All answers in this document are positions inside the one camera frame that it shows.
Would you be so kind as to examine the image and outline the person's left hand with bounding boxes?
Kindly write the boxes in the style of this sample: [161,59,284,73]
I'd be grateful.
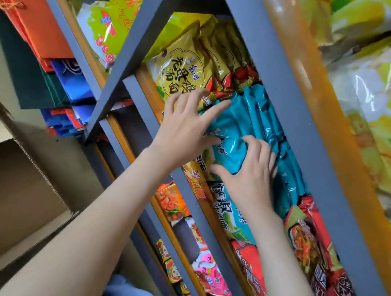
[145,81,234,184]

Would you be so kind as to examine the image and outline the person's right hand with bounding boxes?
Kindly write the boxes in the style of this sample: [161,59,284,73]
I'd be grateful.
[202,129,287,224]

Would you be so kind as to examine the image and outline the teal noodle packets row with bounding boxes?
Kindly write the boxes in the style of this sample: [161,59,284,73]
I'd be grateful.
[182,76,325,252]

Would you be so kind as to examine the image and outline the grey metal shelf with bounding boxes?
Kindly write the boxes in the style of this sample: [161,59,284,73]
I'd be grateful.
[0,0,391,296]

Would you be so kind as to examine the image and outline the person's right forearm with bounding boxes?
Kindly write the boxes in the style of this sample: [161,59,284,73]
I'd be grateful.
[231,205,365,296]

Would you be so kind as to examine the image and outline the person's left forearm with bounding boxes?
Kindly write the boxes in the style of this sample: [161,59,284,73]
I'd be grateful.
[0,130,177,296]

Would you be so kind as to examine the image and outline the orange snack packets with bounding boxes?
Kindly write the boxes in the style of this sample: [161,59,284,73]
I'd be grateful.
[152,179,196,225]

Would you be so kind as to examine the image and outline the stack of red packets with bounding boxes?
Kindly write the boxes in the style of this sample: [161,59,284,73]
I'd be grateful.
[222,184,391,296]

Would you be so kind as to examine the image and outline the pink snack packet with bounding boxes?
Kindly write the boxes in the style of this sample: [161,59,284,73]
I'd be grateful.
[174,216,261,296]

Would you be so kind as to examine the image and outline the stack of green cartoon packets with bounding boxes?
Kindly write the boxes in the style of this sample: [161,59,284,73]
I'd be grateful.
[148,238,210,296]

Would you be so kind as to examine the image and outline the row of blue gift bags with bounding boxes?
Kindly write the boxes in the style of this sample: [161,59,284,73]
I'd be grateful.
[41,55,102,127]

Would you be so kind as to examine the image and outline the bunch of small gift bags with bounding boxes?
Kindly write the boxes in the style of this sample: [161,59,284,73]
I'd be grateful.
[37,103,89,142]

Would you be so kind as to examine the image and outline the lime green snack bags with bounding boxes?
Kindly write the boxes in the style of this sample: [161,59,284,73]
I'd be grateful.
[69,0,145,74]

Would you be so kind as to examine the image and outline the dark green gift bag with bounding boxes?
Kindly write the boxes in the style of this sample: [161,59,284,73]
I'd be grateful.
[0,8,85,118]

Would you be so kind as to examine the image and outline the yellow handled snack bag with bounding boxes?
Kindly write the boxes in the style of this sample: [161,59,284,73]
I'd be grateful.
[143,5,214,72]

